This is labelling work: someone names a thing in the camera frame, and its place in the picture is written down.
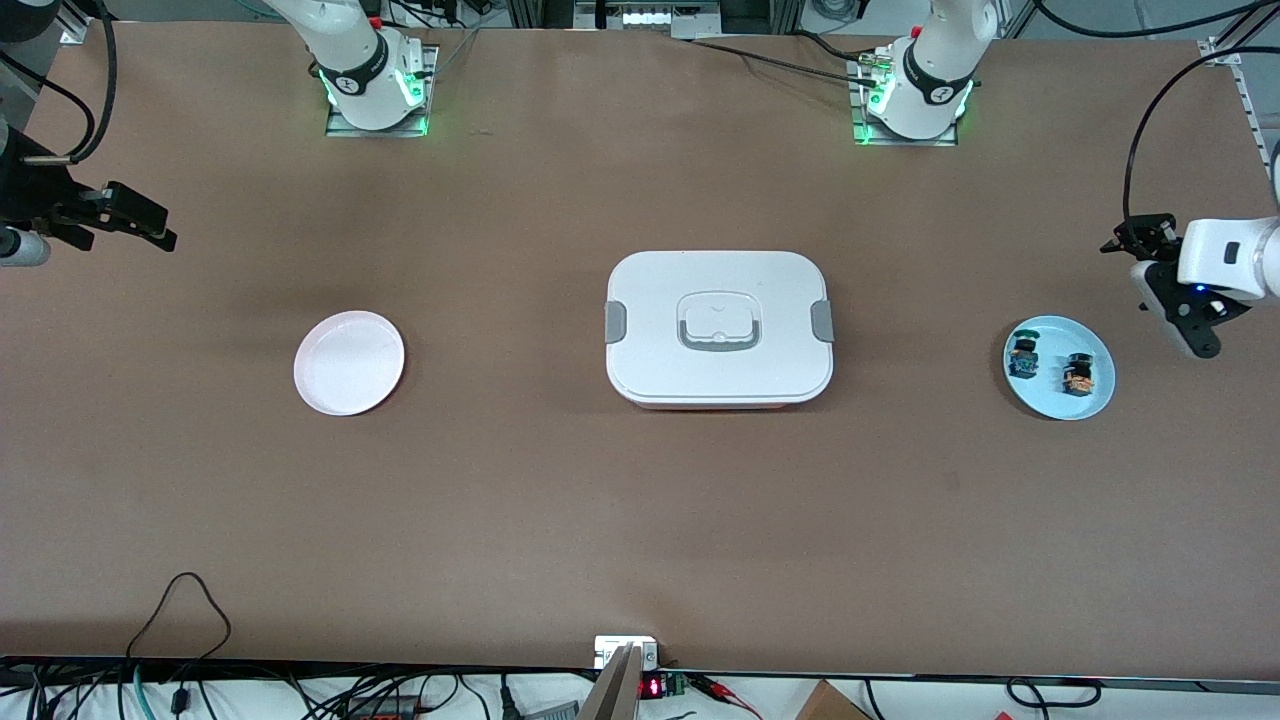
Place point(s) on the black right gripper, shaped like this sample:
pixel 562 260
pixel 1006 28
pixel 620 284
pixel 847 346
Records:
pixel 30 192

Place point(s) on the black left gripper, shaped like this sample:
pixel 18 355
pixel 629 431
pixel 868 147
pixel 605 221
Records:
pixel 1147 235

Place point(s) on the orange push-button switch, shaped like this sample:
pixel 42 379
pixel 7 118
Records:
pixel 1078 375

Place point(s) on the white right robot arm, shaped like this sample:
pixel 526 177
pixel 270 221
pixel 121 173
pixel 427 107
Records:
pixel 360 60

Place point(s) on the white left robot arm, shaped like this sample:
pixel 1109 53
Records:
pixel 930 70

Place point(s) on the light blue round plate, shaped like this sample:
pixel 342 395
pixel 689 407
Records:
pixel 1058 368

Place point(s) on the pale pink round plate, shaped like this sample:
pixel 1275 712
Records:
pixel 349 363

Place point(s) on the white lidded storage box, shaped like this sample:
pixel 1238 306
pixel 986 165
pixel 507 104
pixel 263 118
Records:
pixel 718 328

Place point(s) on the brown cardboard box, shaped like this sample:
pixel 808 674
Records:
pixel 830 705

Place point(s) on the black device with white lights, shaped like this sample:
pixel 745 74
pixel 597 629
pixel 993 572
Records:
pixel 650 15

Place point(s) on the red alligator clip lead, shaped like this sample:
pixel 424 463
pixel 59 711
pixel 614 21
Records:
pixel 725 692

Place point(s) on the red digit display module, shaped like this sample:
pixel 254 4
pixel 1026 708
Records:
pixel 660 687

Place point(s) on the aluminium table edge rail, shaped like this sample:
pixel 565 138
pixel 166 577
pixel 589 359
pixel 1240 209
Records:
pixel 1245 100

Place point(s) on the white post bracket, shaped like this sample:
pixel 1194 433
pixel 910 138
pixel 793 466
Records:
pixel 625 645

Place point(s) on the aluminium camera post profile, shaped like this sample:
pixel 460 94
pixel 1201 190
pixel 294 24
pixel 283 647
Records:
pixel 612 690

